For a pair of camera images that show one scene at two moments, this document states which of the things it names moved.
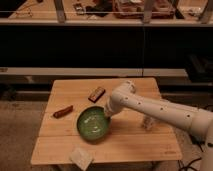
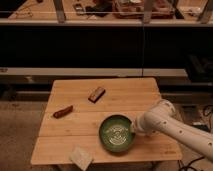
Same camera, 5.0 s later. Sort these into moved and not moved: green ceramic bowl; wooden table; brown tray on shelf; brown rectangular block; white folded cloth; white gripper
Moved: white gripper; green ceramic bowl
Not moved: white folded cloth; brown tray on shelf; wooden table; brown rectangular block
